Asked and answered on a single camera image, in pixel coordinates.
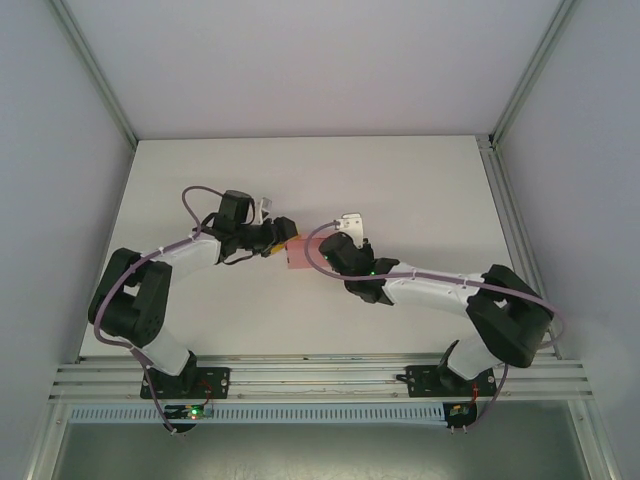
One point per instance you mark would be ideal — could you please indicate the pink paper box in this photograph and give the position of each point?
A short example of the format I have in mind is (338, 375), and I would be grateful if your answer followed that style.
(299, 256)

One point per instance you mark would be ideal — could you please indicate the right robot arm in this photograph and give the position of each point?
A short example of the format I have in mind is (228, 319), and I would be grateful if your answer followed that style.
(430, 290)

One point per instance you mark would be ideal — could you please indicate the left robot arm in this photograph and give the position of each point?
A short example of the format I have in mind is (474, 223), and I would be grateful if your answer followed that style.
(185, 257)

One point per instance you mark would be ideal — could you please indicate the right circuit board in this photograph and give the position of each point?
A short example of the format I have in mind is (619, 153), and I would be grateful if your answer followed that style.
(459, 411)

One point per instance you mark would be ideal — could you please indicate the circuit board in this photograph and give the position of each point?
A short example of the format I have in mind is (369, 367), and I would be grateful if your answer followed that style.
(192, 412)
(459, 411)

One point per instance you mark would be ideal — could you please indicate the left circuit board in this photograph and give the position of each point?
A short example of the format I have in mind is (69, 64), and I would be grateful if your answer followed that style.
(192, 412)

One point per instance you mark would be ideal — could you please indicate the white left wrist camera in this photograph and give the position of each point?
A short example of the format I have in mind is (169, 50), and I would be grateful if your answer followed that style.
(265, 207)

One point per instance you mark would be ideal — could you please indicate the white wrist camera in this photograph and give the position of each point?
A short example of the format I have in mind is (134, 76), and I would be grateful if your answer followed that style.
(351, 225)
(265, 207)

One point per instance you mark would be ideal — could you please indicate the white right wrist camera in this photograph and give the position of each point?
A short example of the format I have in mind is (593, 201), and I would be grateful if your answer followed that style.
(351, 225)

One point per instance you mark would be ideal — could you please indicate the aluminium mounting rail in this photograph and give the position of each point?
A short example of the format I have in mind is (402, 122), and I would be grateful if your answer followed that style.
(320, 380)

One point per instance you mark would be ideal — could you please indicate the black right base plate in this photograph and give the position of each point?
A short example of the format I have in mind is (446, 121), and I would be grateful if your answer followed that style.
(425, 382)

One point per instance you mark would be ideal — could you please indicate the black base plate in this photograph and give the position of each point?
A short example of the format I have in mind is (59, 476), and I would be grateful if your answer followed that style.
(212, 382)
(425, 382)

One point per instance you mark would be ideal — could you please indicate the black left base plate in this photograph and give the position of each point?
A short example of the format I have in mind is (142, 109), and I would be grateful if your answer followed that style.
(212, 382)

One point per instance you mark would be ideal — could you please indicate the aluminium side rail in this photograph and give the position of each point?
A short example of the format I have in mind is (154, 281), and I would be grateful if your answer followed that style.
(505, 210)

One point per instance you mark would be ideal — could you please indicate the aluminium frame post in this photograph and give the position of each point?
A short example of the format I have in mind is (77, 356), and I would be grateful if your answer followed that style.
(95, 75)
(530, 75)

